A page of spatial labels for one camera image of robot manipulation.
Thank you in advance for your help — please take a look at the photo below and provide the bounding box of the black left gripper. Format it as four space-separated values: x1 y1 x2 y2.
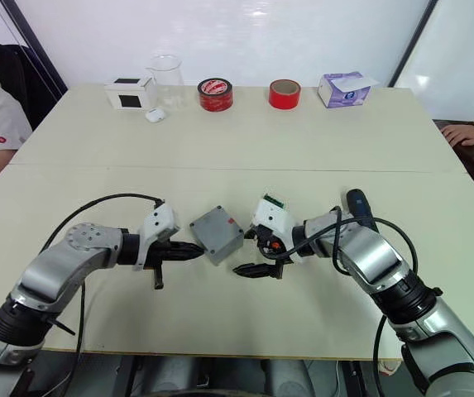
144 237 204 290

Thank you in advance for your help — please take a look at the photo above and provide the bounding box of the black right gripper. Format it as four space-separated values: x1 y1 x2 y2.
232 225 298 282

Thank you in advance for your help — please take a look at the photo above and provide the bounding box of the grey plastic box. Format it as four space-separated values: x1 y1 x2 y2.
189 204 246 267

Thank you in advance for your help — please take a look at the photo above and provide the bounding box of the blue black electric screwdriver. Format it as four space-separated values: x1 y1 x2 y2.
345 189 381 237

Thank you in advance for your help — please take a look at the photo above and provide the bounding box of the purple white tissue box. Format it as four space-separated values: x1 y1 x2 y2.
317 70 381 110

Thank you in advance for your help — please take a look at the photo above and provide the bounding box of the bystander bare hand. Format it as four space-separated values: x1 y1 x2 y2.
440 122 474 148

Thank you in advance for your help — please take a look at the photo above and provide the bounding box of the white earbud case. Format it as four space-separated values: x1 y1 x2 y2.
144 107 167 124

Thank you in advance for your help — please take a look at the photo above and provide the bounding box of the red and black tape roll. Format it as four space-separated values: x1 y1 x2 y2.
197 77 235 112

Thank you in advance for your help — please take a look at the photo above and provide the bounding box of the plain red tape roll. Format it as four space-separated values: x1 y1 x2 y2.
268 79 302 112

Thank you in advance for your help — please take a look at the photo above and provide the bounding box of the white cube with black squares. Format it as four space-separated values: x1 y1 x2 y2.
103 75 156 112

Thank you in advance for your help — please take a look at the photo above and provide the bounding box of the clear glass beaker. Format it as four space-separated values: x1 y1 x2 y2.
145 53 186 112

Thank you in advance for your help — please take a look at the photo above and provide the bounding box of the dark brown seat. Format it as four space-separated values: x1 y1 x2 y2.
432 118 474 208

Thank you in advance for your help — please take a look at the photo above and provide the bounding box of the black office chair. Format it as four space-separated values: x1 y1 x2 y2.
0 18 69 130

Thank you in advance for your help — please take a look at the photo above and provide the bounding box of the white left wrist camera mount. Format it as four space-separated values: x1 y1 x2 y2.
132 200 180 272

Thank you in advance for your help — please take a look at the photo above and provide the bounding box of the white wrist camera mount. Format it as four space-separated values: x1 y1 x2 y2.
132 200 180 272
249 193 294 246

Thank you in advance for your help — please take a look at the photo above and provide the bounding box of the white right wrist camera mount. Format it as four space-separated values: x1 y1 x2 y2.
249 193 294 246

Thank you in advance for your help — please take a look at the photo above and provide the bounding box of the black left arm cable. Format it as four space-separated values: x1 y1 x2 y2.
40 193 167 373

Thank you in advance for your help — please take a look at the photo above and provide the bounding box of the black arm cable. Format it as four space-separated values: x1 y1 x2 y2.
267 208 420 397
40 193 167 373

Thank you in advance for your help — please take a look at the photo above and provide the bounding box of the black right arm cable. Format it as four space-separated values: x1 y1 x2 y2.
267 208 420 397

